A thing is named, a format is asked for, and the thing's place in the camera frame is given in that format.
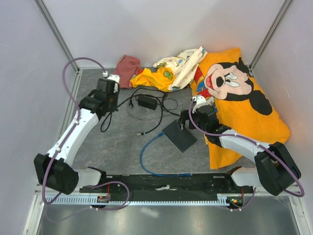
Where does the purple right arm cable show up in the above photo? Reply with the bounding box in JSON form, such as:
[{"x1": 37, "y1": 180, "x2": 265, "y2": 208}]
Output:
[{"x1": 188, "y1": 99, "x2": 306, "y2": 213}]

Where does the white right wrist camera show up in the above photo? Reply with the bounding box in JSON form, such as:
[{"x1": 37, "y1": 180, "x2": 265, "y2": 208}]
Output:
[{"x1": 192, "y1": 95, "x2": 206, "y2": 113}]

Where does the grey ethernet cable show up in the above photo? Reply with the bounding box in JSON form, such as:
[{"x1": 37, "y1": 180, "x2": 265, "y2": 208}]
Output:
[{"x1": 127, "y1": 105, "x2": 162, "y2": 121}]

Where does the orange Mickey Mouse pillow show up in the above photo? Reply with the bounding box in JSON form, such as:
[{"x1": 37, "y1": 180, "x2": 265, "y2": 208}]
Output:
[{"x1": 190, "y1": 47, "x2": 291, "y2": 169}]

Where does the grey slotted cable duct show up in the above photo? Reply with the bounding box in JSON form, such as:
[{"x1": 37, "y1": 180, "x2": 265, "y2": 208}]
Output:
[{"x1": 53, "y1": 195, "x2": 243, "y2": 206}]

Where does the black power adapter brick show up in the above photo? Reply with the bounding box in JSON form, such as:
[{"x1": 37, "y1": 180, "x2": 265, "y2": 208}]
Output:
[{"x1": 137, "y1": 94, "x2": 157, "y2": 110}]

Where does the aluminium frame rail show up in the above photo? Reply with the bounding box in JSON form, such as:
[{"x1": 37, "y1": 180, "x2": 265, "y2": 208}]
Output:
[{"x1": 255, "y1": 185, "x2": 300, "y2": 196}]

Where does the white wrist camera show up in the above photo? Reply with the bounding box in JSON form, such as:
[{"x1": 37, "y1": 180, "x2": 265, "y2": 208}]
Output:
[
  {"x1": 192, "y1": 95, "x2": 206, "y2": 113},
  {"x1": 102, "y1": 71, "x2": 120, "y2": 84}
]

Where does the yellow dinosaur garment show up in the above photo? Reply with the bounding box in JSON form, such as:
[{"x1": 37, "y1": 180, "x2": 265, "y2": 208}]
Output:
[{"x1": 130, "y1": 68, "x2": 176, "y2": 92}]

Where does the black network switch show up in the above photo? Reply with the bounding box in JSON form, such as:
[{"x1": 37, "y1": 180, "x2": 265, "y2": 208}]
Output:
[{"x1": 162, "y1": 120, "x2": 197, "y2": 153}]

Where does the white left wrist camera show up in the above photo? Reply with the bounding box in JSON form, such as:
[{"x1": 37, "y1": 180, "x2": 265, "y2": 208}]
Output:
[{"x1": 102, "y1": 71, "x2": 120, "y2": 84}]

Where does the blue ethernet cable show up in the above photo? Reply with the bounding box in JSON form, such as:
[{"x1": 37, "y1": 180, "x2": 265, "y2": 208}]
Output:
[{"x1": 139, "y1": 131, "x2": 193, "y2": 177}]

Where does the maroon red cloth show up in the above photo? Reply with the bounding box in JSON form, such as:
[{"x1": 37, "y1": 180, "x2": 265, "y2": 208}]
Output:
[{"x1": 113, "y1": 55, "x2": 142, "y2": 89}]

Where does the black ethernet cable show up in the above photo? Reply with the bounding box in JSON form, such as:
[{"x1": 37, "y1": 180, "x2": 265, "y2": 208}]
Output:
[{"x1": 100, "y1": 96, "x2": 164, "y2": 137}]

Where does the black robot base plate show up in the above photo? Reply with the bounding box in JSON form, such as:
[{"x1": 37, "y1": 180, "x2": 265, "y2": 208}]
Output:
[{"x1": 79, "y1": 172, "x2": 255, "y2": 203}]

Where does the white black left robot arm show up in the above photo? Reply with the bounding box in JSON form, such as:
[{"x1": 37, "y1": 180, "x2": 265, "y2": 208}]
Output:
[{"x1": 34, "y1": 74, "x2": 120, "y2": 195}]

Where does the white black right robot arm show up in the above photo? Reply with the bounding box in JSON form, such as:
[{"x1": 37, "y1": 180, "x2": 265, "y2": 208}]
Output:
[{"x1": 179, "y1": 106, "x2": 304, "y2": 197}]

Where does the cream dinosaur print cloth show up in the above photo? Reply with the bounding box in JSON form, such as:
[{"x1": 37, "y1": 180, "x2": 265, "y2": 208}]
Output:
[{"x1": 153, "y1": 47, "x2": 207, "y2": 92}]

